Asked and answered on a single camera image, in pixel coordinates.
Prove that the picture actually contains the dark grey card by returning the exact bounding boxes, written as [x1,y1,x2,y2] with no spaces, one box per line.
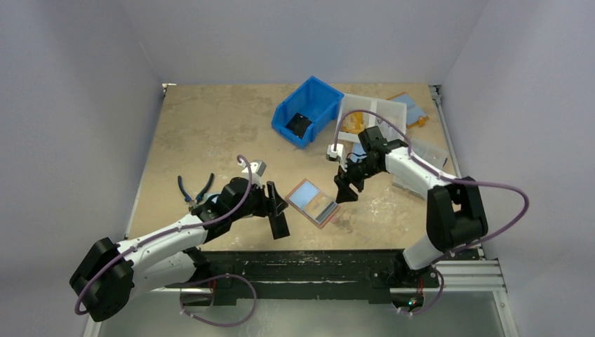
[269,213,290,240]

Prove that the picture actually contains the black card in blue bin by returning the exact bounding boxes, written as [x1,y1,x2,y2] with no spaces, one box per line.
[286,113,312,139]

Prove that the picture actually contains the white divided plastic tray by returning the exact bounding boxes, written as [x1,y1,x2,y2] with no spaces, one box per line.
[336,93,407,143]

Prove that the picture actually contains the orange card holder in tray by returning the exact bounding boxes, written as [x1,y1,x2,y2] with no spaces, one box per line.
[341,111,367,135]

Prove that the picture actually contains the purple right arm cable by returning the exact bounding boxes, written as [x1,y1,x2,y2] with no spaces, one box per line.
[333,110,530,317]

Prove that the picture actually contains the blue plastic bin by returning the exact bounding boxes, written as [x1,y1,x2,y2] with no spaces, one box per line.
[272,76,344,149]

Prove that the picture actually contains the blue handled pliers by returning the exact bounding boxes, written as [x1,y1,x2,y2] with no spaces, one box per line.
[177,173,215,204]

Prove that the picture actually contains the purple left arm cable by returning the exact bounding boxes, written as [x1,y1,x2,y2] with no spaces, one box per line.
[74,154,259,328]

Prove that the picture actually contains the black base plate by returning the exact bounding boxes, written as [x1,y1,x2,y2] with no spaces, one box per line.
[166,249,439,305]

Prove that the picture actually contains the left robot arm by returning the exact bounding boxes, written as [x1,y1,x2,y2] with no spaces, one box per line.
[69,177,290,322]

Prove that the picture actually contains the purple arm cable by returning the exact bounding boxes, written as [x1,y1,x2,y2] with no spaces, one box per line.
[333,110,530,317]
[74,154,259,328]

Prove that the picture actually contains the clear plastic screw box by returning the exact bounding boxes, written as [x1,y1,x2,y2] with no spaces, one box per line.
[392,138,448,199]

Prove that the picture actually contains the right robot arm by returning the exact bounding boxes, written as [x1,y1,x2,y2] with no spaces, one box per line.
[327,126,488,286]

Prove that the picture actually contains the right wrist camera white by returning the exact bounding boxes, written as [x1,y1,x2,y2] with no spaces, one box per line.
[326,143,347,171]

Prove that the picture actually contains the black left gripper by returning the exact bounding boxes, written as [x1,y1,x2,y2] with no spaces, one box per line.
[230,180,286,221]

